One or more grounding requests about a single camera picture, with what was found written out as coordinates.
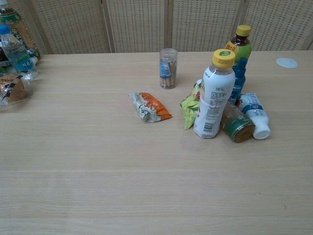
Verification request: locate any orange and white snack packet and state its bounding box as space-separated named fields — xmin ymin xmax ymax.
xmin=128 ymin=92 xmax=173 ymax=123

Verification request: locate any green snack bag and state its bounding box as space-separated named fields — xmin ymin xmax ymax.
xmin=180 ymin=79 xmax=204 ymax=130

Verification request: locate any clear jar of biscuit sticks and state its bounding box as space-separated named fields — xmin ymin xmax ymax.
xmin=159 ymin=48 xmax=178 ymax=90

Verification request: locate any white bottle with yellow cap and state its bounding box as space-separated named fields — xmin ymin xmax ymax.
xmin=193 ymin=48 xmax=236 ymax=140

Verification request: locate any brown jar with green label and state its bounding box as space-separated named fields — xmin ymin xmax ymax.
xmin=221 ymin=100 xmax=256 ymax=143

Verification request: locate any blue plastic bottle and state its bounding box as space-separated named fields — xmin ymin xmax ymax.
xmin=227 ymin=57 xmax=246 ymax=106

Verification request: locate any woven folding screen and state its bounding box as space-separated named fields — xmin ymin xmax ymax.
xmin=0 ymin=0 xmax=313 ymax=55

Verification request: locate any white bottle with blue label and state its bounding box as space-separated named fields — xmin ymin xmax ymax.
xmin=238 ymin=92 xmax=271 ymax=141

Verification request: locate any green tea bottle yellow cap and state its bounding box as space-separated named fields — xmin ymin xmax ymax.
xmin=224 ymin=24 xmax=252 ymax=70

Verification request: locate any round white table cover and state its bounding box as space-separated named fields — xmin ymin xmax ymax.
xmin=276 ymin=57 xmax=299 ymax=69

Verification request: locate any bread in clear wrapper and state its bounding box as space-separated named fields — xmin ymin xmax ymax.
xmin=0 ymin=72 xmax=34 ymax=106

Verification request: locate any clear water bottle blue cap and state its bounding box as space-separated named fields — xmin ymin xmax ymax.
xmin=0 ymin=24 xmax=40 ymax=79

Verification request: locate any green label tea bottle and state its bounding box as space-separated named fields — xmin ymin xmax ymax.
xmin=0 ymin=0 xmax=41 ymax=61

